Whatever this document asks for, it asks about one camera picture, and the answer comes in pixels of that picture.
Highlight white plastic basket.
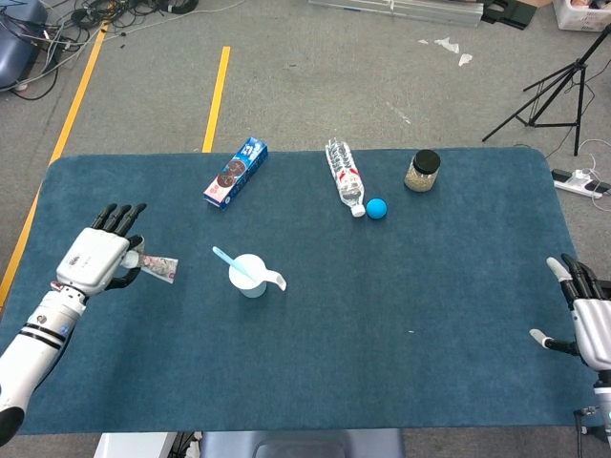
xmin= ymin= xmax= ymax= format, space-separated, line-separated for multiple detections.
xmin=552 ymin=0 xmax=611 ymax=32

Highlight blue cookie box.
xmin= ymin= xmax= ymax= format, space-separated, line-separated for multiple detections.
xmin=202 ymin=136 xmax=269 ymax=210

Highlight blue table carpet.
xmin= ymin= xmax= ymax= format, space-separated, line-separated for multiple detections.
xmin=0 ymin=146 xmax=586 ymax=436

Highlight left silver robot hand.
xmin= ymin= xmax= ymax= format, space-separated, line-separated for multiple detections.
xmin=55 ymin=202 xmax=148 ymax=298

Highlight clear plastic water bottle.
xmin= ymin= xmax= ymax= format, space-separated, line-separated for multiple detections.
xmin=325 ymin=136 xmax=368 ymax=219

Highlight glass jar with black lid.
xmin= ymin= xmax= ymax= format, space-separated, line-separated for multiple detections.
xmin=404 ymin=149 xmax=442 ymax=194

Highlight black metal bracket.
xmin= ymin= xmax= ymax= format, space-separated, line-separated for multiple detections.
xmin=480 ymin=0 xmax=536 ymax=31

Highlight light blue toothbrush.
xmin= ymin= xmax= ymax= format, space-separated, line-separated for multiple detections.
xmin=211 ymin=245 xmax=257 ymax=282

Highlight blue-grey machine base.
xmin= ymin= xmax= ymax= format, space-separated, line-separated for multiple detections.
xmin=0 ymin=0 xmax=49 ymax=92

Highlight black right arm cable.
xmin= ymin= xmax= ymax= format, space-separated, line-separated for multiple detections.
xmin=574 ymin=405 xmax=600 ymax=458

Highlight black tripod stand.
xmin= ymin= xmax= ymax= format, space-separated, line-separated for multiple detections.
xmin=481 ymin=23 xmax=611 ymax=157

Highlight blue-grey robot torso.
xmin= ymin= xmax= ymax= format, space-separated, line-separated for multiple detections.
xmin=199 ymin=428 xmax=406 ymax=458

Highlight white floral toothpaste tube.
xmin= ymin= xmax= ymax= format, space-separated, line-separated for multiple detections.
xmin=121 ymin=251 xmax=179 ymax=284

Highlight pale blue cup with handle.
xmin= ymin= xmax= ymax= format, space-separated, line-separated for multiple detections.
xmin=228 ymin=254 xmax=288 ymax=300

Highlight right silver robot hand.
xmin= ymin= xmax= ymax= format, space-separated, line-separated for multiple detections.
xmin=528 ymin=253 xmax=611 ymax=371

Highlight aluminium profile rails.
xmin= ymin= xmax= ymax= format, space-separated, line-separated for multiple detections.
xmin=307 ymin=0 xmax=486 ymax=29

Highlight tangle of black cables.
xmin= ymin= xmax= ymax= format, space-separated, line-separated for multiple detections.
xmin=0 ymin=0 xmax=200 ymax=101

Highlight white power strip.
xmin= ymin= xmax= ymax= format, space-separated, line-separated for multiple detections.
xmin=552 ymin=168 xmax=611 ymax=199

